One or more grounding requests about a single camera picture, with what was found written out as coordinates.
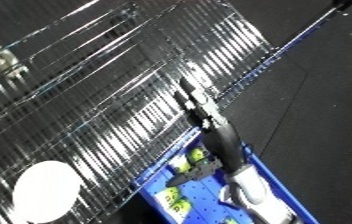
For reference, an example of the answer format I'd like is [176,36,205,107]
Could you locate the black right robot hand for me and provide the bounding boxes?
[163,76,248,188]

